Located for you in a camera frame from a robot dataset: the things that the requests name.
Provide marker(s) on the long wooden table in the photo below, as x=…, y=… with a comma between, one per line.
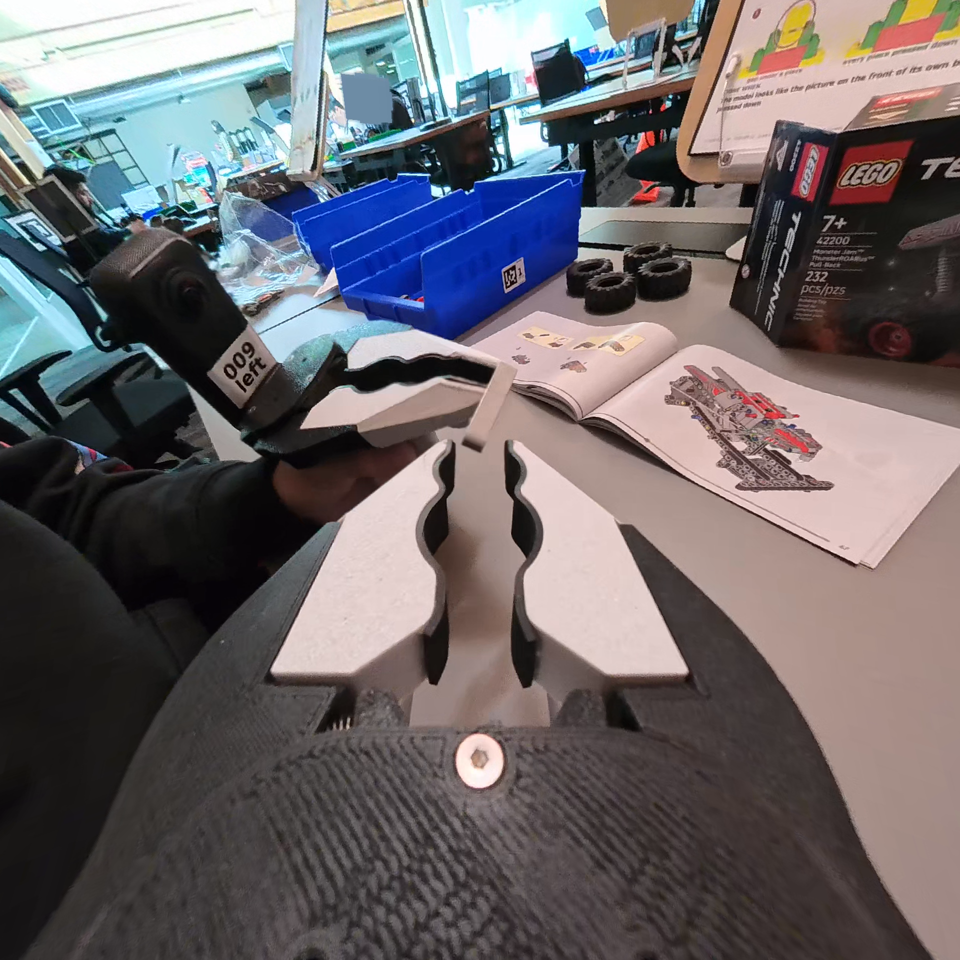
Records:
x=600, y=101

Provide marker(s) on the white standing panel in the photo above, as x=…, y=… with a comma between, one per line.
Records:
x=307, y=90

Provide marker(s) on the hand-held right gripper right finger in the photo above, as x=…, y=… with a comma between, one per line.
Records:
x=592, y=600

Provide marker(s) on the person's black clothing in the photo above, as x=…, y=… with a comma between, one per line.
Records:
x=75, y=712

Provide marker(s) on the person's left forearm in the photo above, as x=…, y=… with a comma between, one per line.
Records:
x=150, y=495

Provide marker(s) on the printed instruction sheet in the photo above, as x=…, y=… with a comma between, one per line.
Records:
x=825, y=75

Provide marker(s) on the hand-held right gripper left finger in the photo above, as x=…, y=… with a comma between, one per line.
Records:
x=360, y=592

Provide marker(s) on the clear plastic bag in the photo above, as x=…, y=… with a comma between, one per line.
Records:
x=262, y=240

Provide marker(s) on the black toy tire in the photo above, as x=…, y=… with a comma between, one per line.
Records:
x=589, y=276
x=646, y=255
x=664, y=279
x=609, y=294

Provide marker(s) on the black toy set box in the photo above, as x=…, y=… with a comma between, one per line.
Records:
x=825, y=255

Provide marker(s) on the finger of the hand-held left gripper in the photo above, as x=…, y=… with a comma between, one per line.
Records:
x=420, y=349
x=397, y=416

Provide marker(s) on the open instruction booklet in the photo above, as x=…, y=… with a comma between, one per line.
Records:
x=750, y=487

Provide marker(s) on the person's left hand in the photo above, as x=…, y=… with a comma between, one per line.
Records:
x=337, y=484

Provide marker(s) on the blue plastic bin with tag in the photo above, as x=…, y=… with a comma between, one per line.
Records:
x=465, y=281

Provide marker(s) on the wooden instruction board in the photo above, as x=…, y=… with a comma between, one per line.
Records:
x=694, y=112

